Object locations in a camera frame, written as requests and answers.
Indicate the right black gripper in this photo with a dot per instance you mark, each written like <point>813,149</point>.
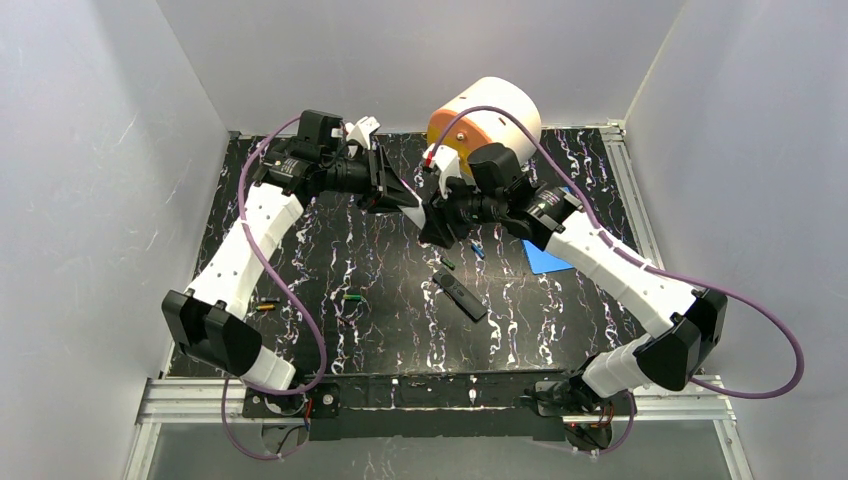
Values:
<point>448,216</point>

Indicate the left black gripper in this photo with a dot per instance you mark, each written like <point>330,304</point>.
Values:
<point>381,178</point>

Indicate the white remote control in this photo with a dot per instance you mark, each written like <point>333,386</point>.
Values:
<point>415,212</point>

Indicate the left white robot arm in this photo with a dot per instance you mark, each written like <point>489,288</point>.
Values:
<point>206,319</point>

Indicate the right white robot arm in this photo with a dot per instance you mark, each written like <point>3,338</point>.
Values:
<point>681,323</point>

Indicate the black remote control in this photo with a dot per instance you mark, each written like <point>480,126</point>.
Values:
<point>467,302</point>

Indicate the blue battery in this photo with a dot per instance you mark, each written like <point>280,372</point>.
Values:
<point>478,251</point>

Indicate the round white drawer cabinet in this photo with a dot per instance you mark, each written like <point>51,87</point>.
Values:
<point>507,111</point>

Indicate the blue rectangular pad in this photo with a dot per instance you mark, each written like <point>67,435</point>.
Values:
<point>544,262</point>

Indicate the dark red battery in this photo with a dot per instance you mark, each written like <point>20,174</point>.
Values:
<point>345,321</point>

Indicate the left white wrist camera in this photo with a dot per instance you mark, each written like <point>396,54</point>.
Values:
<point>361,131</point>

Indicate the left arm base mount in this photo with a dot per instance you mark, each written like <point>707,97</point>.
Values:
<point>288,421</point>

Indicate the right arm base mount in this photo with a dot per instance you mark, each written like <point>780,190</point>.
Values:
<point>605,423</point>

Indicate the aluminium frame rail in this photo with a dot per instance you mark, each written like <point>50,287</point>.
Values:
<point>170,401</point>

